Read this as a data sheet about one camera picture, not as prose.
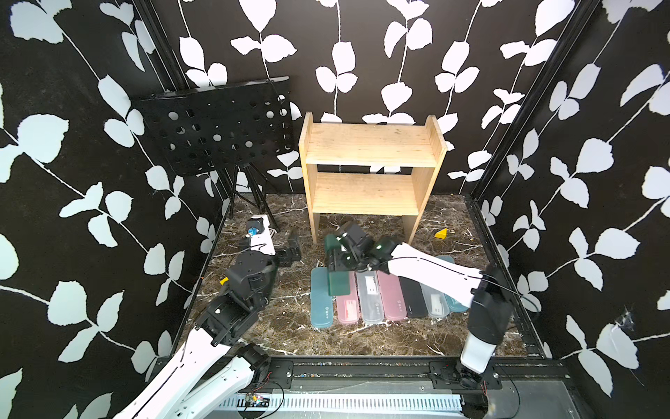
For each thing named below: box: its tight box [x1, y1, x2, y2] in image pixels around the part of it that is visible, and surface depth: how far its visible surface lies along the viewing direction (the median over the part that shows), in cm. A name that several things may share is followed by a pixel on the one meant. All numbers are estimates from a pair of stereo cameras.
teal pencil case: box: [309, 267, 334, 329], surface depth 87 cm
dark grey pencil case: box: [398, 275, 429, 318], surface depth 88 cm
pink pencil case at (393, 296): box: [376, 269, 408, 321], surface depth 88 cm
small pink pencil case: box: [336, 272, 361, 324], surface depth 88 cm
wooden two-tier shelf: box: [298, 111, 448, 245], surface depth 83 cm
